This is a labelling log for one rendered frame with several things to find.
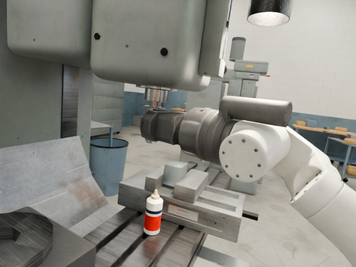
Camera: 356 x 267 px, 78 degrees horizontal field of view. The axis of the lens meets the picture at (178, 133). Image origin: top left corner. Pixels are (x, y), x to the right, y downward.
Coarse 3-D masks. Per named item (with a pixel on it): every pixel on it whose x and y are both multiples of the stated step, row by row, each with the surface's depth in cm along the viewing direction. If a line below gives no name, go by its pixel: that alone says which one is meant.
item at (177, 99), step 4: (168, 92) 741; (172, 92) 736; (176, 92) 730; (180, 92) 726; (184, 92) 720; (168, 96) 743; (172, 96) 738; (176, 96) 732; (180, 96) 727; (184, 96) 722; (168, 100) 744; (172, 100) 739; (176, 100) 734; (180, 100) 729; (184, 100) 723; (164, 104) 752; (168, 104) 746; (172, 104) 741; (176, 104) 735; (180, 104) 730; (184, 104) 725; (168, 108) 748
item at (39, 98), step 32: (0, 0) 49; (0, 32) 50; (0, 64) 51; (32, 64) 58; (64, 64) 67; (0, 96) 53; (32, 96) 60; (64, 96) 68; (0, 128) 54; (32, 128) 61; (64, 128) 71
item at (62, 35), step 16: (16, 0) 41; (32, 0) 40; (48, 0) 38; (64, 0) 37; (80, 0) 37; (16, 16) 42; (32, 16) 40; (48, 16) 39; (64, 16) 38; (80, 16) 38; (16, 32) 42; (32, 32) 41; (48, 32) 39; (64, 32) 38; (80, 32) 38; (16, 48) 43; (32, 48) 42; (48, 48) 40; (64, 48) 38; (80, 48) 39; (80, 64) 50
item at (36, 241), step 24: (0, 216) 22; (24, 216) 23; (0, 240) 21; (24, 240) 19; (48, 240) 20; (72, 240) 22; (0, 264) 17; (24, 264) 17; (48, 264) 19; (72, 264) 19
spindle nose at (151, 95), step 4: (148, 88) 44; (148, 92) 44; (152, 92) 44; (156, 92) 44; (160, 92) 44; (164, 92) 44; (144, 96) 45; (148, 96) 44; (152, 96) 44; (156, 96) 44; (160, 96) 44; (164, 96) 45; (148, 100) 44; (152, 100) 44; (156, 100) 44; (160, 100) 44; (164, 100) 45
